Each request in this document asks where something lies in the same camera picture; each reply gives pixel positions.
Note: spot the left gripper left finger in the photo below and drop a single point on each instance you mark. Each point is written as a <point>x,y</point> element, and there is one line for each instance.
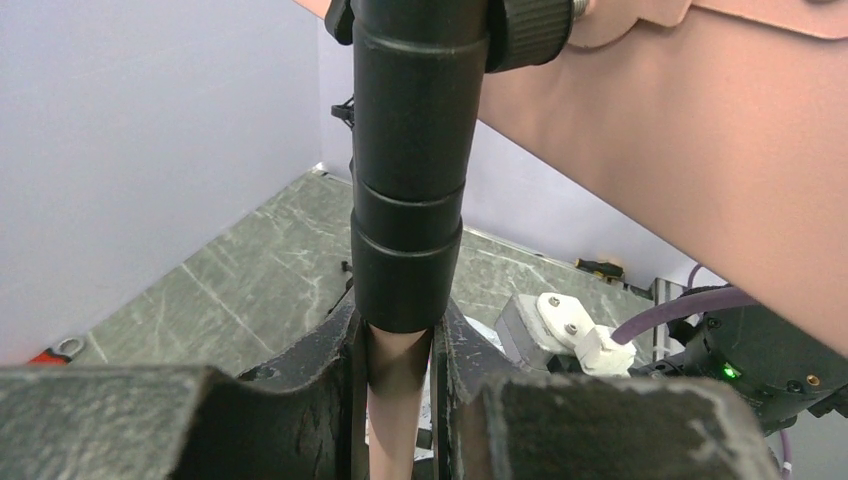
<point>295,416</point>

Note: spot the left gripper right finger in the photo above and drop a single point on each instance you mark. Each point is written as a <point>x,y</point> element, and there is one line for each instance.
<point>494,420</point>

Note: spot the pink music stand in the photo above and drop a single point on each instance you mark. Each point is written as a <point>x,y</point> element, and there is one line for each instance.
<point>719,126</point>

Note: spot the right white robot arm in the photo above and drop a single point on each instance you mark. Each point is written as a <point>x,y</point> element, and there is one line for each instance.
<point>774,366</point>

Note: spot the top sheet music page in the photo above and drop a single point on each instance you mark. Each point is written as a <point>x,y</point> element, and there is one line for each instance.
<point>424,439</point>

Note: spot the yellow black screwdriver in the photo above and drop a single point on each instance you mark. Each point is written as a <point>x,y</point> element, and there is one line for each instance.
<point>611,273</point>

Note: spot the black microphone stand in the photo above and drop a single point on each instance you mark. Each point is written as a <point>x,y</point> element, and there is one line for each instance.
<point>344,112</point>

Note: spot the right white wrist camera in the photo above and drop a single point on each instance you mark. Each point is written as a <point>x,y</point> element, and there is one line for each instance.
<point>554,333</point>

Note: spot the red handled tool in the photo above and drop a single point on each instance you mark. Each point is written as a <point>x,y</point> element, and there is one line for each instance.
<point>61,353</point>

